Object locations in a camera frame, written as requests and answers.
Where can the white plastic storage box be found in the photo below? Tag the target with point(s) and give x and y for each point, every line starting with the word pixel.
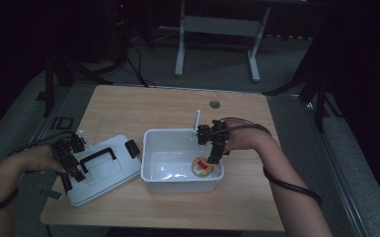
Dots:
pixel 167 184

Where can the metal floor rail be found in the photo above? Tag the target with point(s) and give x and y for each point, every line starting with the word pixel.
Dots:
pixel 29 144
pixel 339 171

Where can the black tripod stand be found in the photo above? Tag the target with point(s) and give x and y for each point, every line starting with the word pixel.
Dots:
pixel 319 95
pixel 51 85

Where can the dark equipment rack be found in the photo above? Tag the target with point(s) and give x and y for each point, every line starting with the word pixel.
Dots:
pixel 120 29

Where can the black square floor frame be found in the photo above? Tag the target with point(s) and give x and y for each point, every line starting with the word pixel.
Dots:
pixel 64 123

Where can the round gold tin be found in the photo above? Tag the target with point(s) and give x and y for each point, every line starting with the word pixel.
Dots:
pixel 200 168

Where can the dark tape piece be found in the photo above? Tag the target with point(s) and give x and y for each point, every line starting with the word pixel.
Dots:
pixel 54 195

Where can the round grey table grommet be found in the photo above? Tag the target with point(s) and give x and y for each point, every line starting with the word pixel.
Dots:
pixel 214 104

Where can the white metal desk frame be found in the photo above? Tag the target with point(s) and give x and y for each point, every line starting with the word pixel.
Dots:
pixel 217 26

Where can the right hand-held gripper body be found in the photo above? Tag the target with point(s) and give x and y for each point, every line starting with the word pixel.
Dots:
pixel 215 135

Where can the person's dark clothing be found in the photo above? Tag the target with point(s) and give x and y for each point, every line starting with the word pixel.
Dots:
pixel 174 232

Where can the person's right hand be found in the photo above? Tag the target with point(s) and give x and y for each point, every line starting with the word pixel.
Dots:
pixel 246 135

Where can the person's left hand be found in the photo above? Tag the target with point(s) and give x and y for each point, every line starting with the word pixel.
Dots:
pixel 41 159

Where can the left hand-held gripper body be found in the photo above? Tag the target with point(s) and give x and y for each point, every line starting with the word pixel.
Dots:
pixel 66 153

